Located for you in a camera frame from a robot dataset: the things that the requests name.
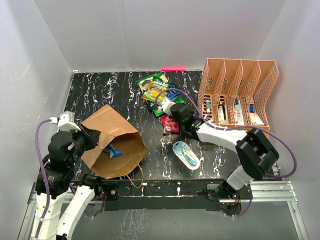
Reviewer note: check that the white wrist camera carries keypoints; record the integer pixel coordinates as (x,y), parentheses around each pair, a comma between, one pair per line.
(65,122)
(166,105)

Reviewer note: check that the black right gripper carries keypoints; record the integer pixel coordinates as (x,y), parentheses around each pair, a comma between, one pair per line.
(191,112)

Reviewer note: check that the yellow item in organizer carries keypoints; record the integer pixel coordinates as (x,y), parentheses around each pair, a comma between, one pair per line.
(243,131)

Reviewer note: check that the aluminium rail frame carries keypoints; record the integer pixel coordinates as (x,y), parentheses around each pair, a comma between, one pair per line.
(166,206)

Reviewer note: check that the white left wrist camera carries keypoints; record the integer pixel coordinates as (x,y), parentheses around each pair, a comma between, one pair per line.
(65,122)

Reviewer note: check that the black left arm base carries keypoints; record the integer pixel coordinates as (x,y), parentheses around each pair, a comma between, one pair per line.
(102,191)

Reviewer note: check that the dark blue potato chips bag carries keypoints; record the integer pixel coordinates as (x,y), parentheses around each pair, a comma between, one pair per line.
(171,94)

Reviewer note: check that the red snack packet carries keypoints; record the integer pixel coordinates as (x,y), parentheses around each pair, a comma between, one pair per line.
(170,126)

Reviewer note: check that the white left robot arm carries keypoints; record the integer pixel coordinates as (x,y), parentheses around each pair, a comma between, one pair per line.
(54,180)

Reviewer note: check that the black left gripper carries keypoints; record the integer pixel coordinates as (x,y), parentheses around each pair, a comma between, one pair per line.
(92,135)

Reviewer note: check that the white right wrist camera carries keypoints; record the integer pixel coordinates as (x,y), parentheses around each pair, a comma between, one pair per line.
(166,105)

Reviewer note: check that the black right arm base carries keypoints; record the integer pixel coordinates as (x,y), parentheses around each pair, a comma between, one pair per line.
(217,192)

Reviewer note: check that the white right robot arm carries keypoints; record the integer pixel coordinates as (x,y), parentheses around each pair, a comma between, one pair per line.
(255,152)

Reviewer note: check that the orange plastic file organizer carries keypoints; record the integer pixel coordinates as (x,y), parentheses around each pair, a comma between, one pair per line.
(234,92)

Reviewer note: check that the brown paper bag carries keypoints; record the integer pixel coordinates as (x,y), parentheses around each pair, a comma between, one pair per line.
(115,130)

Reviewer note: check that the green cassava chips bag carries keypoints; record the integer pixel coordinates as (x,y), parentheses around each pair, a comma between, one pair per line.
(160,76)

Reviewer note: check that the toothbrush blister pack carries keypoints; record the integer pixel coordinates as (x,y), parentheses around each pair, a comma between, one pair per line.
(186,155)

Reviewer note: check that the yellow green snack bag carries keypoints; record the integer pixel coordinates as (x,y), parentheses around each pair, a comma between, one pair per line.
(151,89)

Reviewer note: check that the light blue wafer packet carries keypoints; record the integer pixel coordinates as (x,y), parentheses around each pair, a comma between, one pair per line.
(111,151)

